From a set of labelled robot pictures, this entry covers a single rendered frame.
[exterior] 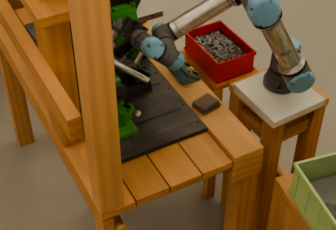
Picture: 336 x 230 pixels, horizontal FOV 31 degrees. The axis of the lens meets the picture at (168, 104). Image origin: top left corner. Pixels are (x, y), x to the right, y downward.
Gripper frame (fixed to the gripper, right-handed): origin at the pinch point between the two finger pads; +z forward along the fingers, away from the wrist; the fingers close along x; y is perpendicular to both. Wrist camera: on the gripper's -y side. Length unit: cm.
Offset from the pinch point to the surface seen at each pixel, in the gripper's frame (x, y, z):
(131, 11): -2.7, 9.7, 2.6
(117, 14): 2.0, 5.5, 2.5
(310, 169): -64, -5, -70
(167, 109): -32.4, -16.8, -15.4
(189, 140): -37, -22, -34
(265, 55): -172, 39, 116
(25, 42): 32.0, -22.1, -5.8
